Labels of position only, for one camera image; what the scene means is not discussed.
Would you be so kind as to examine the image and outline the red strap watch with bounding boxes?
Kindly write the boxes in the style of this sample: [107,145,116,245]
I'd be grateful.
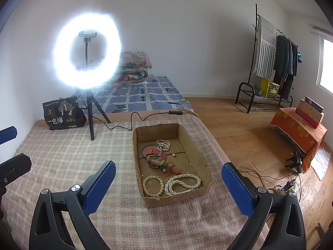
[143,148,167,161]

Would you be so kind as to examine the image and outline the black snack bag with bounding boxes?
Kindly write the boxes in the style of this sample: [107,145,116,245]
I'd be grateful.
[42,96,86,130]

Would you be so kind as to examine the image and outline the thin white pearl necklace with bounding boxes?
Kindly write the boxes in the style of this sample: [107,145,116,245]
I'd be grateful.
[156,139,172,152]

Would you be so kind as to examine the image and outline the red cord charm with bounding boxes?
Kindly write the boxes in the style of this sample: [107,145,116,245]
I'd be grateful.
[162,161,183,177]

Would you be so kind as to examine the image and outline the cardboard box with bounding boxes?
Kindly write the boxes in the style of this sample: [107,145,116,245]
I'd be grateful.
[133,123,212,208]

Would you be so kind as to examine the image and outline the blue patterned bed sheet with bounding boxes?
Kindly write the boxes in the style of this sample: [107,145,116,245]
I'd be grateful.
[91,76,192,114]

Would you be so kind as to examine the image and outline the black tripod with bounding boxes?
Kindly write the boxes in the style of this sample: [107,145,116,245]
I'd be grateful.
[84,42,111,141]

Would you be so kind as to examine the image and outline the black clothes rack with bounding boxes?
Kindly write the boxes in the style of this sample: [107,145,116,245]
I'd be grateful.
[235,9,302,113]

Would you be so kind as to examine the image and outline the twisted white pearl necklace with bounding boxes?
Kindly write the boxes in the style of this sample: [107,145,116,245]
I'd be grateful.
[164,172,203,198]

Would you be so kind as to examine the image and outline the yellow box on rack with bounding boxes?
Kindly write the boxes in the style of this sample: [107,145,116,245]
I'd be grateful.
[260,79,279,99]

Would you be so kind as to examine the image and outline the blue bangle ring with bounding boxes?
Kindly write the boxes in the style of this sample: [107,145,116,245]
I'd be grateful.
[141,143,163,159]

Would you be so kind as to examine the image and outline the orange cloth covered stand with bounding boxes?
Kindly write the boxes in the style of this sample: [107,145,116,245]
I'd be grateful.
[269,107,327,173]

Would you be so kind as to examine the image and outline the folded floral quilt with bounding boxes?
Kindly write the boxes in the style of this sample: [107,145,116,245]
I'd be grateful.
[112,51,152,86]

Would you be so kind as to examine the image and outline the cream bead bracelet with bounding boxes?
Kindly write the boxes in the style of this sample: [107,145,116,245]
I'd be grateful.
[142,175,165,198]

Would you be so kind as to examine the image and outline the phone holder clamp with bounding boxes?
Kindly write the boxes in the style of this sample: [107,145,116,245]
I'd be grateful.
[78,30,98,43]

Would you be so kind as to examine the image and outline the pink plaid blanket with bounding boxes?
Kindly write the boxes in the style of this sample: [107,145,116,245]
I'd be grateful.
[2,115,247,249]

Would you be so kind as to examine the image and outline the white ring light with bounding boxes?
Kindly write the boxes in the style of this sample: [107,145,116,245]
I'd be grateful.
[53,12,121,89]

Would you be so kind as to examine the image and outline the striped hanging towel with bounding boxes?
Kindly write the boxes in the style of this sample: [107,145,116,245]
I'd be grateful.
[252,16,277,80]

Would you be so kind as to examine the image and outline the dark hanging clothes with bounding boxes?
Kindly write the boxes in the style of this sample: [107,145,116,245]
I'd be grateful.
[273,36,298,100]

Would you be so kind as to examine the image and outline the floor power strip cables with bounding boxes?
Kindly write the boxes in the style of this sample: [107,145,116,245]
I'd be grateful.
[236,150,313,204]

